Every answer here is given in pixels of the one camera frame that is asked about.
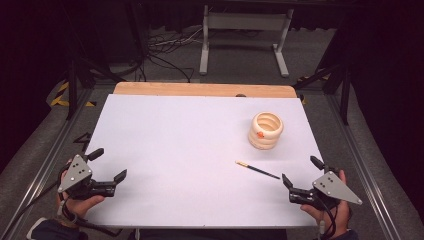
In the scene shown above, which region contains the white board sheet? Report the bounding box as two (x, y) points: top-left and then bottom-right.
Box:
(84, 93), (324, 230)

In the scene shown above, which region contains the bundle of floor cables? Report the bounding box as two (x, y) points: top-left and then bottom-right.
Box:
(146, 26), (205, 83)

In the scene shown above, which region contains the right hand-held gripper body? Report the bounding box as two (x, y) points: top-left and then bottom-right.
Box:
(288, 169), (363, 211)

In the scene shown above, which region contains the black tripod stand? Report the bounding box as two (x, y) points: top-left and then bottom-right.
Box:
(293, 29), (352, 126)
(64, 0), (127, 121)

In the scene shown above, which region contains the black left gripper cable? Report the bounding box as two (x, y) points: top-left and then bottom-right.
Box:
(60, 198), (124, 238)

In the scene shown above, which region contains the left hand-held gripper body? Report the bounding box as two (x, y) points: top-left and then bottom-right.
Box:
(57, 153), (118, 201)

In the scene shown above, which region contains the black pen with gold tip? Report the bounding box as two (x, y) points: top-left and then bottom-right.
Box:
(235, 160), (282, 181)

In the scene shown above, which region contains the yellow black floor tape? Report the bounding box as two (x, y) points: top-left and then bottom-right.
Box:
(49, 81), (98, 108)
(296, 73), (331, 105)

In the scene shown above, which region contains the aluminium rail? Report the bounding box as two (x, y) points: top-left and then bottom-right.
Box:
(0, 88), (95, 240)
(325, 94), (403, 240)

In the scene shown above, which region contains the black triangular bracket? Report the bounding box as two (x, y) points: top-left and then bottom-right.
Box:
(73, 132), (93, 153)

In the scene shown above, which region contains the person's right hand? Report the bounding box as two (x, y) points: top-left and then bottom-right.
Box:
(300, 199), (352, 239)

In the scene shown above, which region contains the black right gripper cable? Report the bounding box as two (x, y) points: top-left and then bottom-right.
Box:
(313, 194), (340, 240)

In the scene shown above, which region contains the cream ringed pen holder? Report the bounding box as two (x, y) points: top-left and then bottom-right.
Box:
(247, 111), (285, 151)

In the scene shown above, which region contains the white metal stand frame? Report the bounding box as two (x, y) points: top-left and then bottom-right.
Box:
(198, 4), (295, 78)

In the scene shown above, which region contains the black upright post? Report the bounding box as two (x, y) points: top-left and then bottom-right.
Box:
(126, 0), (150, 65)

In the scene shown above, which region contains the person's left hand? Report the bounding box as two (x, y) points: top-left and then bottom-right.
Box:
(55, 193), (106, 220)

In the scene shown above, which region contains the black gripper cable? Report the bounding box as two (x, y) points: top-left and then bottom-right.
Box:
(60, 198), (124, 238)
(313, 194), (340, 240)

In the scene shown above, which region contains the thin black cable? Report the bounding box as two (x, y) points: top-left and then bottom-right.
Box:
(0, 179), (63, 240)

